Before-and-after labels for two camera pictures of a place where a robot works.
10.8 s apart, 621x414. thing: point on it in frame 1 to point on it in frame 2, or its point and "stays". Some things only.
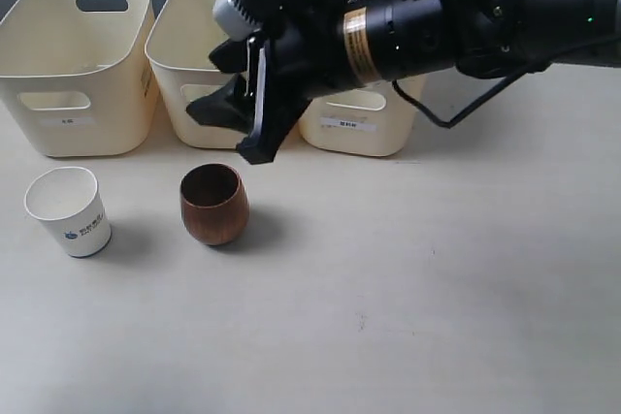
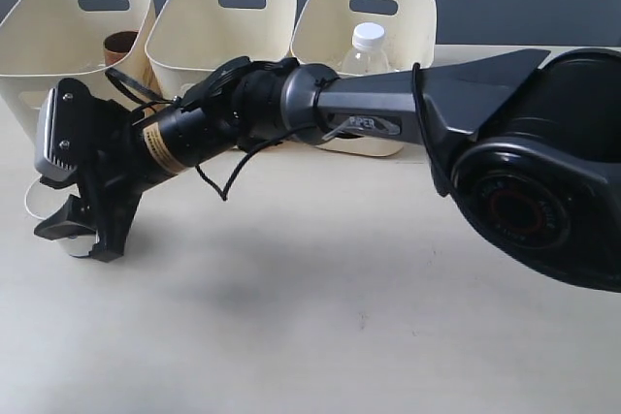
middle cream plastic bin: (180, 37) stays
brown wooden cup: (214, 204) to (116, 45)
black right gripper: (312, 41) to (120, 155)
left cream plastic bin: (79, 67) stays
